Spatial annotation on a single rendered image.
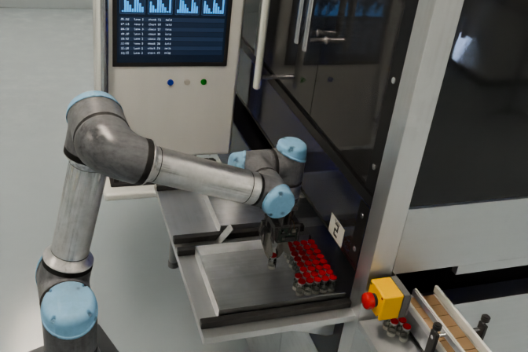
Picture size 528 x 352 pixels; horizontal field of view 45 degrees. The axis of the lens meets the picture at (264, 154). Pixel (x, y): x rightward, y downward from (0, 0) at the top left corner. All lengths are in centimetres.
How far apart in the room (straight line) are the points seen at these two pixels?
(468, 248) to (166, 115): 117
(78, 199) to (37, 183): 238
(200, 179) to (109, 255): 195
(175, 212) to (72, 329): 65
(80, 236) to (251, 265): 52
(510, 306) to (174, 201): 104
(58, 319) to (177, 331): 144
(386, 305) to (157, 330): 148
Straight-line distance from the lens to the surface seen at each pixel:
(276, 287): 172
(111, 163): 124
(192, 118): 235
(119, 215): 350
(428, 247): 163
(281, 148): 153
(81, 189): 141
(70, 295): 147
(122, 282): 307
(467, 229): 167
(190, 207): 199
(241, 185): 135
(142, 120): 232
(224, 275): 174
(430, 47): 133
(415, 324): 166
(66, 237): 148
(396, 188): 147
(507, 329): 204
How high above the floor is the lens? 199
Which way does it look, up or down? 28 degrees down
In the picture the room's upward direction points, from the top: 7 degrees clockwise
